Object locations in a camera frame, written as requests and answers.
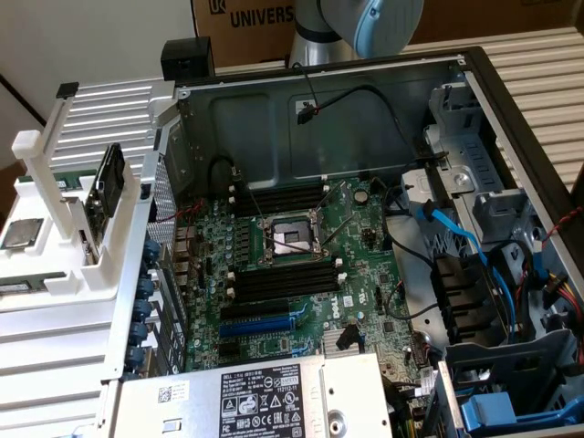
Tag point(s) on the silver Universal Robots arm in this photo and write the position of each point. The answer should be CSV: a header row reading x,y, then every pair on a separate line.
x,y
347,23

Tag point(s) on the silver power supply unit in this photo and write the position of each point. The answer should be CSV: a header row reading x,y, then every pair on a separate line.
x,y
237,401

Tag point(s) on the graphics card on rack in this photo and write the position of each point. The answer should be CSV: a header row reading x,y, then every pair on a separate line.
x,y
106,191

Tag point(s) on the black PCIe expansion slot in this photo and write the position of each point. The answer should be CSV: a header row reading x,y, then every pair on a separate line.
x,y
253,310

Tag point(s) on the coin cell battery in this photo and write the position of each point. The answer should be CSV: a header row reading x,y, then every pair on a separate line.
x,y
361,196

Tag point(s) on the silver chipset heatsink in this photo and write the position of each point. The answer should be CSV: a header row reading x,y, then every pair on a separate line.
x,y
340,342

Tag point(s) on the white plastic parts rack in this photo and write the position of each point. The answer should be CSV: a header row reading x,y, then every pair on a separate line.
x,y
55,237

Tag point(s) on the CPU socket with metal frame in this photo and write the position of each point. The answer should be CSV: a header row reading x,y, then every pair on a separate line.
x,y
292,239

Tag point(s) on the green RAM stick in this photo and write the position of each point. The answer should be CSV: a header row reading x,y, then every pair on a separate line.
x,y
16,287
68,180

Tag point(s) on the brown Universal Robots cardboard box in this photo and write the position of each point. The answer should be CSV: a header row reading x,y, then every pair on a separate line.
x,y
246,27

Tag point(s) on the socket locking lever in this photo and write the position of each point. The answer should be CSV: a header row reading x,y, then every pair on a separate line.
x,y
252,198
340,228

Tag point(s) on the silver CPU chip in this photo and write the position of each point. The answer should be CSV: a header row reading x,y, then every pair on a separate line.
x,y
22,233

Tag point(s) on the blue plastic drive bracket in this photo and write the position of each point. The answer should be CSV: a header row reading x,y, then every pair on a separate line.
x,y
502,408

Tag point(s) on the green Dell motherboard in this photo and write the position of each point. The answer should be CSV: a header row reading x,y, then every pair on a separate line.
x,y
292,274

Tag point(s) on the blue PCIe expansion slot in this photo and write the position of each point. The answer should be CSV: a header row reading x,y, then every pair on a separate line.
x,y
255,326

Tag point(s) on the black fan shroud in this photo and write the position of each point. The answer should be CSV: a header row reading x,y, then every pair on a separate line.
x,y
465,296

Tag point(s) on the black RAM slot bank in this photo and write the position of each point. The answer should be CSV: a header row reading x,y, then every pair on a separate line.
x,y
285,280
285,194

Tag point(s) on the metal disk bay cage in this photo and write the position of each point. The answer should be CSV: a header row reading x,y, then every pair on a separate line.
x,y
474,182

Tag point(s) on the open black PC case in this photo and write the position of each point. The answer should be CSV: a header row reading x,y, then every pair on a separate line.
x,y
502,114

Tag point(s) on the small black box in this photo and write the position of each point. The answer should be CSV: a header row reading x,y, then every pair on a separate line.
x,y
187,59

